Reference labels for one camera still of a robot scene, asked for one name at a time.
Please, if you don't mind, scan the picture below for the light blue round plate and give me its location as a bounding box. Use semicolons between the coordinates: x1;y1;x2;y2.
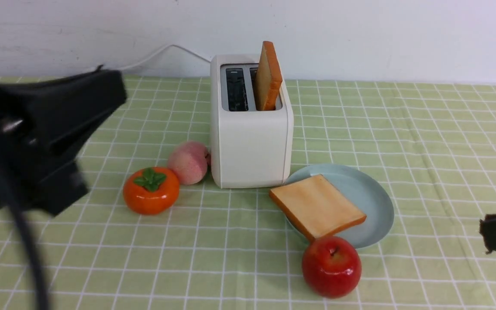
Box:
285;164;394;249

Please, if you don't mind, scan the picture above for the toasted bread slice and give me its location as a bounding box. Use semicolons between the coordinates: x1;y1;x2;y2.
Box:
254;41;283;111
269;174;367;242

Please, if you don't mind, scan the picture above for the white power cable with plug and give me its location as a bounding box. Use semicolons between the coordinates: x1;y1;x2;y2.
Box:
115;43;211;71

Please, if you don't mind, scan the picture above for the green checkered tablecloth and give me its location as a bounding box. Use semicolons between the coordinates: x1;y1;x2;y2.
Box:
0;76;496;310

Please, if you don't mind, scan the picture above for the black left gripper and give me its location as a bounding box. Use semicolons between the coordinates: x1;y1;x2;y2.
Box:
0;65;127;216

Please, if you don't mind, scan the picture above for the white two-slot toaster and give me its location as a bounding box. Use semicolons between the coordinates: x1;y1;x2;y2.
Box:
209;54;295;189

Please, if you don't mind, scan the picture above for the orange persimmon with green leaf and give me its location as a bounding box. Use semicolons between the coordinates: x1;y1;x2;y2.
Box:
122;166;181;215

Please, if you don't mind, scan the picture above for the pink peach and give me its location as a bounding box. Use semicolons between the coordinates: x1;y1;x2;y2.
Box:
167;141;211;185

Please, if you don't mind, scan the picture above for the red apple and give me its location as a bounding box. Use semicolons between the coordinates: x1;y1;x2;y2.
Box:
301;236;362;299

